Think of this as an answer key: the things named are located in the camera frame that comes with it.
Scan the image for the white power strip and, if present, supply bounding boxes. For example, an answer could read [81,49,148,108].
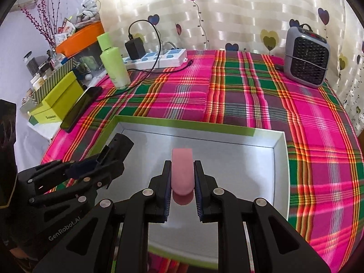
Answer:
[122,48,188,70]

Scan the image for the white side table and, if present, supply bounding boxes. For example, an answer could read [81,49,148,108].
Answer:
[27,116,61,141]

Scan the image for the black charger adapter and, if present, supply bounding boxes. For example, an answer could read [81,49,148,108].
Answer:
[125,38,146,60]

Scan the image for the chevron striped box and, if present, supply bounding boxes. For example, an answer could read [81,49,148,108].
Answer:
[30,57,77,103]

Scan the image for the black charger cable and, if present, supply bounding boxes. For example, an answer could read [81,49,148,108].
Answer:
[128,19,160,69]

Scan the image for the person's dark clothing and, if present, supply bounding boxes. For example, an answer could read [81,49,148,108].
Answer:
[0,99,19,214]

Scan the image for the pile of white cables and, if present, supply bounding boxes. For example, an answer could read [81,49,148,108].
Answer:
[75,0,101,23]

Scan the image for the pink plastic clip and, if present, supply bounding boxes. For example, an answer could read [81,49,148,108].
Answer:
[171,148,194,197]

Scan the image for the black phone cable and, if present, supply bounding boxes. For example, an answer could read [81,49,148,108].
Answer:
[95,58,195,101]

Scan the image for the grey fan heater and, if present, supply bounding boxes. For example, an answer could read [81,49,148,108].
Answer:
[284,26,331,88]

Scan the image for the glass jar with dark lid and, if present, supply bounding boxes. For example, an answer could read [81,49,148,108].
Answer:
[24,51,37,74]

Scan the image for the dark glass tank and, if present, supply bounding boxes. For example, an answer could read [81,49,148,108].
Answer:
[64,44,104,74]

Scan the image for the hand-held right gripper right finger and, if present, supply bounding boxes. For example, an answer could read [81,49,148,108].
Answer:
[194,160,332,273]

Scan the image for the light green plastic bottle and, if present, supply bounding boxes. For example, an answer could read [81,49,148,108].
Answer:
[97,33,131,89]

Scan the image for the orange plastic bin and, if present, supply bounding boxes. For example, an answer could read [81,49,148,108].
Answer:
[55,21,105,57]

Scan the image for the lime green cardboard box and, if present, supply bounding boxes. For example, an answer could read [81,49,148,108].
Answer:
[28,71,86,126]

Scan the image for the heart print curtain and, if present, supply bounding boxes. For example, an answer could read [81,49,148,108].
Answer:
[89,0,364,137]

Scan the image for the printed paper packets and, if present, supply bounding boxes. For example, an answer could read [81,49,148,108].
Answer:
[55,17,76,46]

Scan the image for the green white cardboard box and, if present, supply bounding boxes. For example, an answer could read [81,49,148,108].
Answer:
[94,115,291,265]

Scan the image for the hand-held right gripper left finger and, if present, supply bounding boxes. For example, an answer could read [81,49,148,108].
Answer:
[33,160,172,273]

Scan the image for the black smartphone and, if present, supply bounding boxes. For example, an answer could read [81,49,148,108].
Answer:
[60,87,103,133]

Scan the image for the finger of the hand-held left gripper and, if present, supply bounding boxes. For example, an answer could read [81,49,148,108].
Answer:
[17,133,134,190]
[28,162,125,205]

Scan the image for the red twig decoration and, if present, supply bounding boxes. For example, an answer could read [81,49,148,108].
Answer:
[20,0,66,46]

